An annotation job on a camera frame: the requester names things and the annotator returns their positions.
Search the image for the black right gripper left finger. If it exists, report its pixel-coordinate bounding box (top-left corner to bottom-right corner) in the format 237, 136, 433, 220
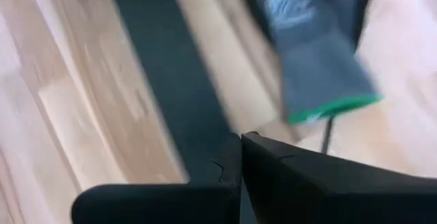
70, 132, 243, 224

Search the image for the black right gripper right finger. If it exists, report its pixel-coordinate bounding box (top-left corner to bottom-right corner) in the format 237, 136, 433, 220
240, 130, 437, 224

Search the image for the black plastic strip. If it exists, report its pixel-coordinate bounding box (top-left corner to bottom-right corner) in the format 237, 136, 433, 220
105, 0, 236, 184

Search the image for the black zip tie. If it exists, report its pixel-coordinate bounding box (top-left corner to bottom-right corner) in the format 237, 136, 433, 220
320, 116, 335, 155

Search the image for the black work glove green cuff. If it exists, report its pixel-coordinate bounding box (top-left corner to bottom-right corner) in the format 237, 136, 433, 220
235, 0, 383, 126

